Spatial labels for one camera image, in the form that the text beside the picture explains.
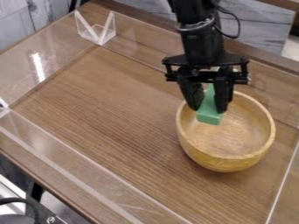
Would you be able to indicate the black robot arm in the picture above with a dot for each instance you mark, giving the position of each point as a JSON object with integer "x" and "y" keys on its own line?
{"x": 190, "y": 12}

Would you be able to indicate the brown wooden bowl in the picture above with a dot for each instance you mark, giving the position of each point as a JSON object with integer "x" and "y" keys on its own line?
{"x": 232, "y": 146}

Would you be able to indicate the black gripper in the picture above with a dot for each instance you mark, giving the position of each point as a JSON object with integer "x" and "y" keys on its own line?
{"x": 203, "y": 46}

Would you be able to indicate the clear acrylic corner bracket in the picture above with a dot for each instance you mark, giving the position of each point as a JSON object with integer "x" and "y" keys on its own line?
{"x": 99, "y": 34}

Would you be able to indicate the black table leg bracket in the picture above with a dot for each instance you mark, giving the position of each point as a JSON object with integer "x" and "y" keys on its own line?
{"x": 43, "y": 214}

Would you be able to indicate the green rectangular block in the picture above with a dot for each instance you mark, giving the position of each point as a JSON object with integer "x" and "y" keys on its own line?
{"x": 207, "y": 113}

